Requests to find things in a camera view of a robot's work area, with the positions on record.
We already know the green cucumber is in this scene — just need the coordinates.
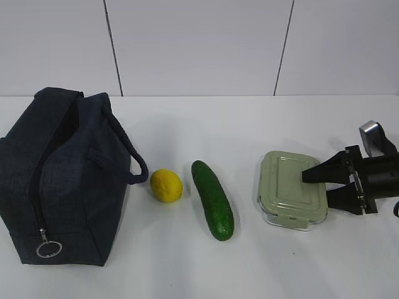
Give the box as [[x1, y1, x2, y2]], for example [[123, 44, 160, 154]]
[[191, 160, 234, 242]]

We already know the green lidded glass container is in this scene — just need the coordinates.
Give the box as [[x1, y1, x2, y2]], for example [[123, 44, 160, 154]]
[[257, 151, 328, 231]]

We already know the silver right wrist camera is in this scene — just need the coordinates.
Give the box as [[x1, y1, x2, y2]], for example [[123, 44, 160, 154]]
[[359, 120, 385, 158]]

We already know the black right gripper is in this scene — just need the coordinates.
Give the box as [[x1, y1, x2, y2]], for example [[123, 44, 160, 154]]
[[302, 146, 398, 216]]

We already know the dark blue lunch bag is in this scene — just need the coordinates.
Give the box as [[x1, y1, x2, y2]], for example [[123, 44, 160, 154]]
[[1, 87, 149, 267]]

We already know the yellow lemon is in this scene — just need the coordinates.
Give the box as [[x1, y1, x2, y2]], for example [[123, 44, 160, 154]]
[[150, 169, 183, 203]]

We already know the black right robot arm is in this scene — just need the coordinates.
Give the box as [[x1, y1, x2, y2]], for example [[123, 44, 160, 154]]
[[302, 130, 398, 215]]

